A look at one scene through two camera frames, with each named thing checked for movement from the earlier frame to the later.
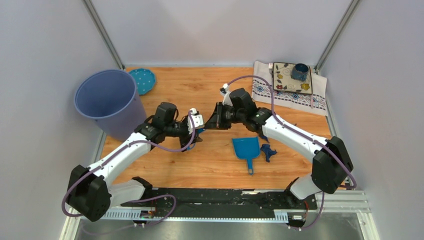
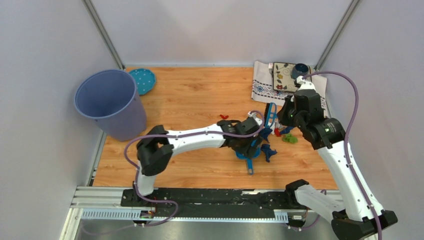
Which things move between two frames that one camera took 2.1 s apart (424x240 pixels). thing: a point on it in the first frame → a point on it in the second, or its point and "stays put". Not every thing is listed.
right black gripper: (216, 120) → (282, 114)
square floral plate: (283, 81) stays put
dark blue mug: (299, 72) stays put
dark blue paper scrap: (268, 151) stays put
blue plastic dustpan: (247, 148) stays put
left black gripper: (186, 139) → (249, 150)
